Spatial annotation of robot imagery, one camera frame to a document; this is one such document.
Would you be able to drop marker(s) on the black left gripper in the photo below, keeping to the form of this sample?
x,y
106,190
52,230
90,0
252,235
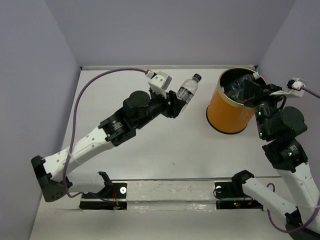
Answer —
x,y
176,105

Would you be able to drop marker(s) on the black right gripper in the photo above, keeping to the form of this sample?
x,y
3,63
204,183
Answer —
x,y
262,90

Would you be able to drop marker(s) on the green label plastic bottle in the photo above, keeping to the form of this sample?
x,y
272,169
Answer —
x,y
188,89

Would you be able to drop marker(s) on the clear unlabelled plastic bottle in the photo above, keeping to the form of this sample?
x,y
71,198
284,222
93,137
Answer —
x,y
235,89

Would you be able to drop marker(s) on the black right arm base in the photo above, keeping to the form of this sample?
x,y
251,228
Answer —
x,y
230,196

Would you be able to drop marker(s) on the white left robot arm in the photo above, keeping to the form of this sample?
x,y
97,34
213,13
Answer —
x,y
54,173

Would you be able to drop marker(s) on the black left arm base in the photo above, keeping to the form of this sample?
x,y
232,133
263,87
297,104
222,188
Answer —
x,y
113,198

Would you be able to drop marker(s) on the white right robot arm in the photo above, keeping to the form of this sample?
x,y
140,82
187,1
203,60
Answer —
x,y
302,218

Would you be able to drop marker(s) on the orange cylindrical bin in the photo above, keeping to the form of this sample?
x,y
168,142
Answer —
x,y
224,114

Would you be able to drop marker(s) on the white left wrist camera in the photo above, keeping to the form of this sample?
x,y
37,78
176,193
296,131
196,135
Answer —
x,y
158,81

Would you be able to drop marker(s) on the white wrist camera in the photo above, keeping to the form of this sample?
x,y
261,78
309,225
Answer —
x,y
158,81
294,88

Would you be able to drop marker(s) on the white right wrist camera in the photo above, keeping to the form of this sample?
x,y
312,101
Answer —
x,y
294,88

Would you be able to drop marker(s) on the white taped front rail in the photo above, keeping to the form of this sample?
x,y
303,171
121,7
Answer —
x,y
170,191

